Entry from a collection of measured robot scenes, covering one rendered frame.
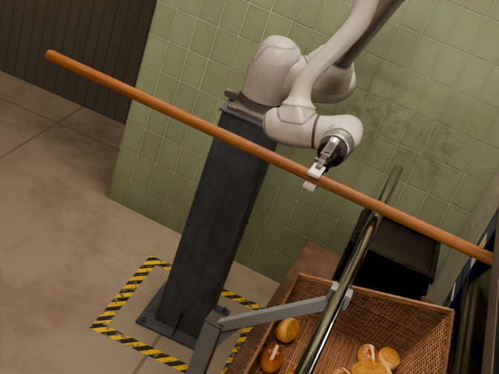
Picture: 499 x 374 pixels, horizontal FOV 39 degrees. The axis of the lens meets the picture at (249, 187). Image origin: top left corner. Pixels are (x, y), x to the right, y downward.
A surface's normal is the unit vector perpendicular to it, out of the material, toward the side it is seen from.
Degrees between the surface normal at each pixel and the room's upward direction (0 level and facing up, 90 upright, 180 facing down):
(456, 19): 90
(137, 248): 0
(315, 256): 0
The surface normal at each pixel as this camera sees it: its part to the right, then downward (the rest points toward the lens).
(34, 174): 0.30, -0.83
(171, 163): -0.34, 0.37
